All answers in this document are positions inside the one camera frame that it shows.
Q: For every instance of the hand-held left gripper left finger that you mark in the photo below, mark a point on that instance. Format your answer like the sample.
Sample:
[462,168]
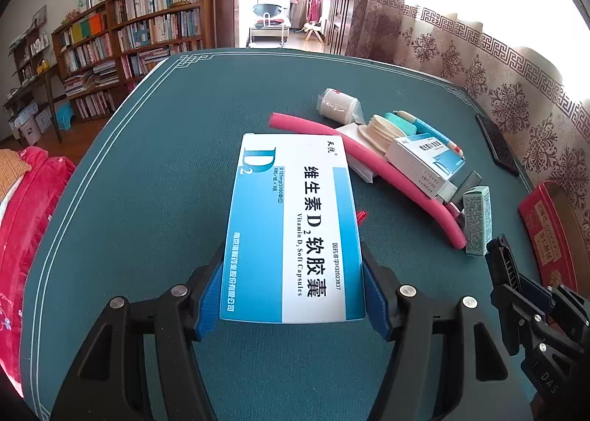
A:
[209,301]

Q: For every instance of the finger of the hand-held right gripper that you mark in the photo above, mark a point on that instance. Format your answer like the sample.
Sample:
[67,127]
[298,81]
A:
[574,310]
[511,301]

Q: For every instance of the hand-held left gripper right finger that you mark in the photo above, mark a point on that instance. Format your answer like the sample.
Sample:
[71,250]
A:
[375,305]

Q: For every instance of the red tin container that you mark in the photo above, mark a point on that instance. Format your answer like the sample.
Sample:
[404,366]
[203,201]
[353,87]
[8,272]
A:
[548,236]

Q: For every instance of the small green box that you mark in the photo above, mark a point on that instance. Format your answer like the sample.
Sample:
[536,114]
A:
[477,222]

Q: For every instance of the red plastic packet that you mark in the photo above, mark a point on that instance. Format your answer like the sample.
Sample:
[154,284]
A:
[451,209]

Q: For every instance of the blue white medicine box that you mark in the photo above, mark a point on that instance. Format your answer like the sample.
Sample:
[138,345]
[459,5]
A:
[421,158]
[295,227]

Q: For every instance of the pink foam tube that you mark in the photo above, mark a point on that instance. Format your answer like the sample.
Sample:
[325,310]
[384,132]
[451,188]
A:
[368,157]

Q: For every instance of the round white tape rolls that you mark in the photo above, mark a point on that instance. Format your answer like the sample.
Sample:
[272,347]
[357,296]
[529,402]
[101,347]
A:
[380,132]

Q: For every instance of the white gauze packet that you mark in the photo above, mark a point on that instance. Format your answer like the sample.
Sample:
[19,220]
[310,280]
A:
[355,132]

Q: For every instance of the blue cylindrical tube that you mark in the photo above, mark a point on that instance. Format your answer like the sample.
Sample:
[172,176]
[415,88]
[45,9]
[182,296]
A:
[433,132]

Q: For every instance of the small teal box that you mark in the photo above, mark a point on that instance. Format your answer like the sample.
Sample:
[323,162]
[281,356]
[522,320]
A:
[401,122]

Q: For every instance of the white bandage roll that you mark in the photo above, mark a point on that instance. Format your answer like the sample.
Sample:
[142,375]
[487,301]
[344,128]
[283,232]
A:
[339,105]

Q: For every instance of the small grey box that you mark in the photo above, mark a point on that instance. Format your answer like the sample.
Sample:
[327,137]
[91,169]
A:
[470,183]

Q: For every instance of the green felt table cover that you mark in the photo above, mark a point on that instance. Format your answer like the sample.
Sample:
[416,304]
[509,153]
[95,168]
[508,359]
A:
[161,172]

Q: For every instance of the black smartphone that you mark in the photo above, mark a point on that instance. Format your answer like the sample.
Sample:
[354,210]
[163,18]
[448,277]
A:
[498,144]

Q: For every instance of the red floral blanket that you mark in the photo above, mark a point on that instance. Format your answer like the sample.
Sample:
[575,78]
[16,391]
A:
[27,241]

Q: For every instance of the blue plastic stool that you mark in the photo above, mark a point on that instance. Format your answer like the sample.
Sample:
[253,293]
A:
[64,114]

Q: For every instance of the orange plaid cushion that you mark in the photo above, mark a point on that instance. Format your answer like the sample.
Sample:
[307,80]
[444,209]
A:
[11,172]

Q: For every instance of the white storage bin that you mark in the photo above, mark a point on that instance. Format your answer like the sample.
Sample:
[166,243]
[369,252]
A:
[30,128]

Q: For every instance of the patterned beige curtain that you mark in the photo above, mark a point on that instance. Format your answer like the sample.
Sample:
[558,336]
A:
[461,56]

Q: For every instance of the wooden side shelf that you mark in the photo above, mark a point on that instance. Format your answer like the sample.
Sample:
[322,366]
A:
[48,79]

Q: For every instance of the wooden bookshelf with books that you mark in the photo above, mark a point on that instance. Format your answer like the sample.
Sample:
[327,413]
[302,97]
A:
[161,26]

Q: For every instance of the small wooden stool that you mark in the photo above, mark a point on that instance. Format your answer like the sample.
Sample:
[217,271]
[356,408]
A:
[315,31]

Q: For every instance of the low wooden bookshelf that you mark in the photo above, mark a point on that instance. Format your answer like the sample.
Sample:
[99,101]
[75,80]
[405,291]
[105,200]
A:
[110,33]

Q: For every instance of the tall wooden bookshelf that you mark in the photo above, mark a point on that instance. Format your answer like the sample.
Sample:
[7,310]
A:
[203,6]

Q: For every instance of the pink hanging garment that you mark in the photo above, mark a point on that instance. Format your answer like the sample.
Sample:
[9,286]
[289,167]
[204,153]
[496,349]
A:
[314,6]

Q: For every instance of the white frame commode chair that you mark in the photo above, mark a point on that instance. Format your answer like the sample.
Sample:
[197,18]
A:
[269,10]

